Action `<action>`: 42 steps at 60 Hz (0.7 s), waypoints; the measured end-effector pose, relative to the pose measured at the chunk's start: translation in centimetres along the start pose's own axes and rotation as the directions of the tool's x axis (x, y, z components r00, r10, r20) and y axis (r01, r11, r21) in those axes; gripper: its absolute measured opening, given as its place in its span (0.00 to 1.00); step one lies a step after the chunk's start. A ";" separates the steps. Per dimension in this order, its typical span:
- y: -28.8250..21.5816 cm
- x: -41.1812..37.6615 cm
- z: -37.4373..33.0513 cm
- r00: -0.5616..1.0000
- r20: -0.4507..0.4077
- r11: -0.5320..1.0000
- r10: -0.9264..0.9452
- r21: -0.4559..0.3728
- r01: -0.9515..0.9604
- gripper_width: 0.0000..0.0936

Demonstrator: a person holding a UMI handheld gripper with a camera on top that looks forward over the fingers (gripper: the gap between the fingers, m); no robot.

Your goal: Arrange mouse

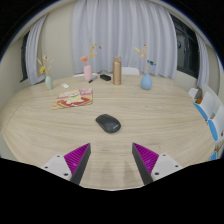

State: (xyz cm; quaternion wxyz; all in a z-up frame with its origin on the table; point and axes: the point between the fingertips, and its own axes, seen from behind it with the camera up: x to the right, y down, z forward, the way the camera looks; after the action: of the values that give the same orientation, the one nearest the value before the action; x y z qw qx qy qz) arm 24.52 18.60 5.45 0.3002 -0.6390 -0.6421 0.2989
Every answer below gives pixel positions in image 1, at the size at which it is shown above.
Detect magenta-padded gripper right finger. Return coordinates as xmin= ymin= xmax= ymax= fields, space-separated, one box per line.
xmin=131 ymin=142 xmax=183 ymax=186

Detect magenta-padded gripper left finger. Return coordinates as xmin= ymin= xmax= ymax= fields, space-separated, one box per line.
xmin=42 ymin=142 xmax=92 ymax=186

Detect black computer mouse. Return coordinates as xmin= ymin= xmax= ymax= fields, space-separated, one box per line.
xmin=95 ymin=113 xmax=122 ymax=134

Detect colourful printed mouse pad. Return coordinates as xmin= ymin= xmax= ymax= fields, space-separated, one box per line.
xmin=51 ymin=87 xmax=94 ymax=110

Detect blue vase with dried flowers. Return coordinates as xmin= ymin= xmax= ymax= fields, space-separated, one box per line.
xmin=133 ymin=44 xmax=157 ymax=91

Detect green vase with dried flowers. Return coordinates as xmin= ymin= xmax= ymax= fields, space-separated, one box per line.
xmin=37 ymin=55 xmax=55 ymax=91

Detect white and blue chairs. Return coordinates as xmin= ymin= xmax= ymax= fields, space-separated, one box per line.
xmin=188 ymin=83 xmax=224 ymax=161

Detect pink vase with dried flowers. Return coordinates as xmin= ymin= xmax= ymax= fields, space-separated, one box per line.
xmin=79 ymin=42 xmax=102 ymax=83

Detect small black case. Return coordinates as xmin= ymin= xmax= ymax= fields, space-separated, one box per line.
xmin=99 ymin=73 xmax=112 ymax=82

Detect bronze metal drink bottle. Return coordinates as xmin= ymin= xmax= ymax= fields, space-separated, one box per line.
xmin=112 ymin=56 xmax=123 ymax=86

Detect narrow white curtain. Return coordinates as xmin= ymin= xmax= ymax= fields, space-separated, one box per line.
xmin=25 ymin=14 xmax=48 ymax=86
xmin=195 ymin=32 xmax=211 ymax=89

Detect dark window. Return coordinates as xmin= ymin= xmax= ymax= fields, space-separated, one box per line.
xmin=169 ymin=13 xmax=200 ymax=79
xmin=19 ymin=30 xmax=31 ymax=83

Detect wide white curtain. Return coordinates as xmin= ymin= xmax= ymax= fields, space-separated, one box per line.
xmin=71 ymin=0 xmax=178 ymax=80

